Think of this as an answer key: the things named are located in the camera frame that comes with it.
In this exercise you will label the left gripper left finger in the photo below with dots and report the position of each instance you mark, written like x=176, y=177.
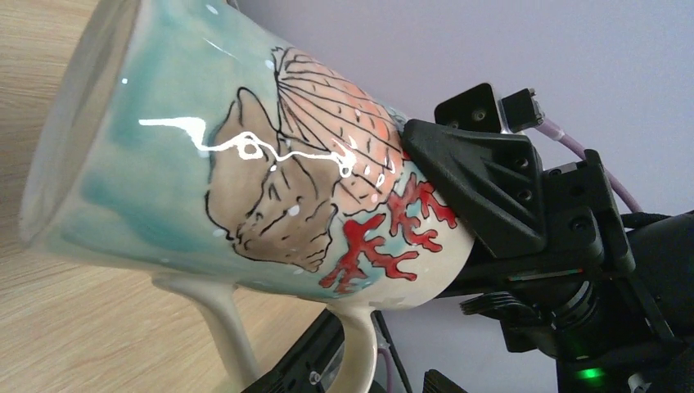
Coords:
x=270, y=382

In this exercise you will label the beige mug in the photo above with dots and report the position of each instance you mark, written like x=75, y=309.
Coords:
x=188, y=142

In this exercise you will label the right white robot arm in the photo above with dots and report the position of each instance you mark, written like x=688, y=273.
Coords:
x=558, y=148

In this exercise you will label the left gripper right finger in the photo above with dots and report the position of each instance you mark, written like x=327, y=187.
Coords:
x=435, y=382

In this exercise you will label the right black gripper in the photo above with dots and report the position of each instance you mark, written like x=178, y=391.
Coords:
x=554, y=261

